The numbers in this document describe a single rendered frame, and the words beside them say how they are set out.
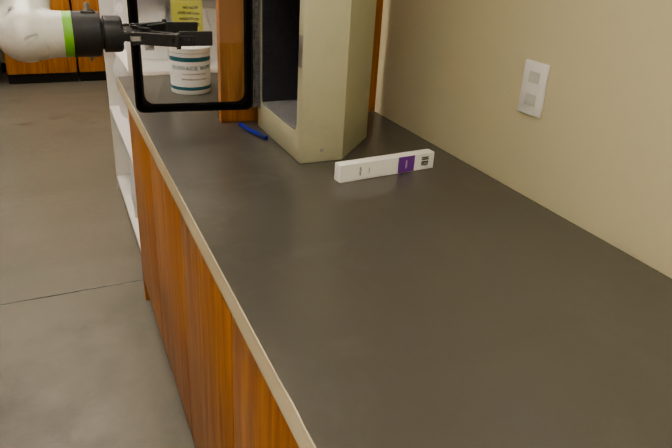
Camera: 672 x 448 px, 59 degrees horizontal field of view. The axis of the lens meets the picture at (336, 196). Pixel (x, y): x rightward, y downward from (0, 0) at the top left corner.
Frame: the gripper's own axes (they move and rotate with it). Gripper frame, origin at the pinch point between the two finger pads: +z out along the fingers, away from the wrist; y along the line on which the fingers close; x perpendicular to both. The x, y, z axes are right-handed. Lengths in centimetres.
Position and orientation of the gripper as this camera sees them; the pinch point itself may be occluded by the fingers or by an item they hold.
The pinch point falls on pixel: (199, 33)
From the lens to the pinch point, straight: 140.9
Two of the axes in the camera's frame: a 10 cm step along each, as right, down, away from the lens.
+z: 9.0, -1.2, 4.1
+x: -0.6, 9.2, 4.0
